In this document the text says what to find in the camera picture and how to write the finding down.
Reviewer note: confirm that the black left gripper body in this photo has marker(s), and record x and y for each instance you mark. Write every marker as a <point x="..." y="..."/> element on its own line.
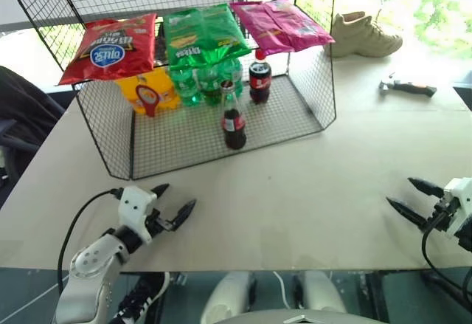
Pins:
<point x="159" y="223"/>

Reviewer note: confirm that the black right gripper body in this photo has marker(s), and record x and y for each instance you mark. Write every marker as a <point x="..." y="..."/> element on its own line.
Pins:
<point x="441" y="215"/>

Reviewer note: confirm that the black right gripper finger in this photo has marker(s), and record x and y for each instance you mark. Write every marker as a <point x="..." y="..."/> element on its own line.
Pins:
<point x="407" y="213"/>
<point x="427" y="187"/>

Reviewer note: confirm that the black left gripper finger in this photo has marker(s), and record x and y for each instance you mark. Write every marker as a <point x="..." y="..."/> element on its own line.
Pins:
<point x="161" y="189"/>
<point x="184" y="213"/>

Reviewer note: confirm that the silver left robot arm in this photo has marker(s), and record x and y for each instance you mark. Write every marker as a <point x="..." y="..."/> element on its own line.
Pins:
<point x="92" y="265"/>

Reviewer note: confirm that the glass cola bottle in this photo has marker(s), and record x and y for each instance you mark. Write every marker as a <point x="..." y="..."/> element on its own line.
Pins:
<point x="234" y="128"/>

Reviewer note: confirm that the plastic cola bottle red cap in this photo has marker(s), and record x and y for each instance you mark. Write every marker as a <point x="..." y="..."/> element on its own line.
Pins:
<point x="260" y="80"/>

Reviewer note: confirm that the black white striped sneaker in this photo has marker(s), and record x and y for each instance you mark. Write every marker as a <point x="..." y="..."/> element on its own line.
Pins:
<point x="142" y="298"/>

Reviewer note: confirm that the silver left robot leg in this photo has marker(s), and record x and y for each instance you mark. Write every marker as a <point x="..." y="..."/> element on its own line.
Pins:
<point x="228" y="298"/>

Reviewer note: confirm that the silver robot leg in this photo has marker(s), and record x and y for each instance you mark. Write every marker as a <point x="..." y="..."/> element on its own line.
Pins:
<point x="319" y="292"/>
<point x="228" y="298"/>

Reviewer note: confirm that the yellow chip bag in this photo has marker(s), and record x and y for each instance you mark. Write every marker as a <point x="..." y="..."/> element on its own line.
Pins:
<point x="166" y="91"/>

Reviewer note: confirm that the silver right robot leg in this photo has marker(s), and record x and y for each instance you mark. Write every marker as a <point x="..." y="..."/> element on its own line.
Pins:
<point x="319" y="292"/>

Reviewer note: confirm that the red chip bag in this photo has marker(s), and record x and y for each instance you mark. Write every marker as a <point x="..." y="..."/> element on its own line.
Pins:
<point x="110" y="51"/>

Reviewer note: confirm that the grey robot torso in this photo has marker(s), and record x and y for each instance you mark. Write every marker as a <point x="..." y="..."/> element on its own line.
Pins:
<point x="295" y="318"/>

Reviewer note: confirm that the black chair with jacket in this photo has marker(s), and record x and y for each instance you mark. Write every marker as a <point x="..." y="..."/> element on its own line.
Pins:
<point x="26" y="117"/>

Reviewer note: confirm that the green chip bag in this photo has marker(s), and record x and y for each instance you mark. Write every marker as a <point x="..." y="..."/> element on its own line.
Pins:
<point x="201" y="32"/>

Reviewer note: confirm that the beige boot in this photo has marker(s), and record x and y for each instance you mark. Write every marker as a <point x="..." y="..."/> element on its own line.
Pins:
<point x="363" y="38"/>

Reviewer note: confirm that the pink chip bag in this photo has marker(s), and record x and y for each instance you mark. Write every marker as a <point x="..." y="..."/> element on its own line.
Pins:
<point x="258" y="29"/>
<point x="302" y="29"/>

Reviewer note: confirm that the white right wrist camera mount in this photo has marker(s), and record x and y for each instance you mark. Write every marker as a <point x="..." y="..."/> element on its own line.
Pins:
<point x="461" y="198"/>

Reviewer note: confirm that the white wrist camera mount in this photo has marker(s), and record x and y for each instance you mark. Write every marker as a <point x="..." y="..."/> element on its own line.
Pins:
<point x="134" y="206"/>
<point x="461" y="198"/>

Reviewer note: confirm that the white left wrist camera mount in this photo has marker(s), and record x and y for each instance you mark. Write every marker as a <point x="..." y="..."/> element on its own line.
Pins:
<point x="134" y="206"/>

